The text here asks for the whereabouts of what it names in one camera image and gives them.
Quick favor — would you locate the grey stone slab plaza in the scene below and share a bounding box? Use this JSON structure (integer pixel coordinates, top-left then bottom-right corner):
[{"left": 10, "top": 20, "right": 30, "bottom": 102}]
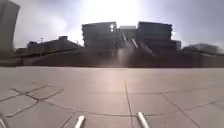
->
[{"left": 0, "top": 65, "right": 224, "bottom": 128}]

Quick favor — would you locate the large dark central building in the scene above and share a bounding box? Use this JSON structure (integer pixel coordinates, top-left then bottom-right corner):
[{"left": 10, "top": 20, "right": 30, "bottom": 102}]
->
[{"left": 81, "top": 21, "right": 183, "bottom": 58}]

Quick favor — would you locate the low building with sloped roof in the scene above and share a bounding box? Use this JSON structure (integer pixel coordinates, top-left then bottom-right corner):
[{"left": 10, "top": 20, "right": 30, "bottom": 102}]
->
[{"left": 25, "top": 35, "right": 84, "bottom": 56}]

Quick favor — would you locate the robot's own part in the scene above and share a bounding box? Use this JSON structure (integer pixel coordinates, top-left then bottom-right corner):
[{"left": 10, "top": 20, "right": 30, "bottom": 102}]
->
[
  {"left": 136, "top": 111, "right": 150, "bottom": 128},
  {"left": 73, "top": 115, "right": 86, "bottom": 128}
]

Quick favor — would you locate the low wide building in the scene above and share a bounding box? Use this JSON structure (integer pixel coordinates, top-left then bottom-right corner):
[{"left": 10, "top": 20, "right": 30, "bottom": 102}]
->
[{"left": 182, "top": 42, "right": 224, "bottom": 56}]

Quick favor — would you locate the tall pale tower building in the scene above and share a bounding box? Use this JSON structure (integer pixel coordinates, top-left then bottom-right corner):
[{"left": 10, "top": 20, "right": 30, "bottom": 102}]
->
[{"left": 0, "top": 0, "right": 21, "bottom": 54}]

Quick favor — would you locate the dark low wall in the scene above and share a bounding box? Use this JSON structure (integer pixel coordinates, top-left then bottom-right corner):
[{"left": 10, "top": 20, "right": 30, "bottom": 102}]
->
[{"left": 0, "top": 47, "right": 224, "bottom": 69}]

